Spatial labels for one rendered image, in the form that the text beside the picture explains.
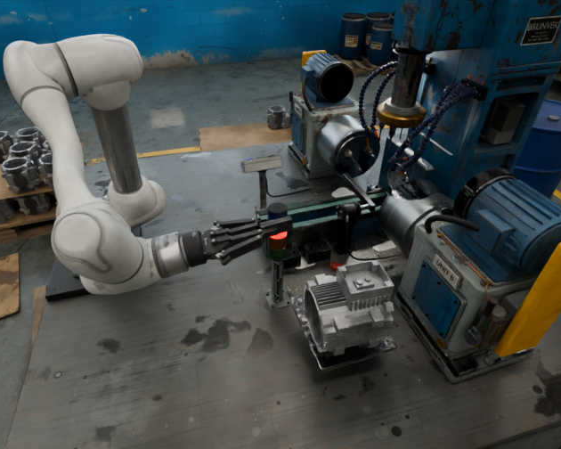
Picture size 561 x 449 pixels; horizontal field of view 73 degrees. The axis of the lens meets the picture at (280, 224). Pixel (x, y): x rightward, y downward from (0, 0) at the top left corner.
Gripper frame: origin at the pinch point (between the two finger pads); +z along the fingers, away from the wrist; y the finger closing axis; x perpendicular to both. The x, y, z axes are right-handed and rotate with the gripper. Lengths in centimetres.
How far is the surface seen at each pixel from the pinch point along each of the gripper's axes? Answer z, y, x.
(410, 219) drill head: 47, 22, 31
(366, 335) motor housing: 17.3, -10.0, 36.7
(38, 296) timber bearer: -138, 123, 111
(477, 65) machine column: 82, 49, -4
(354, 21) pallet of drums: 238, 530, 102
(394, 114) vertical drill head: 56, 55, 10
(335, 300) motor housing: 11.3, -3.4, 27.2
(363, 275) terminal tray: 21.7, 2.0, 27.3
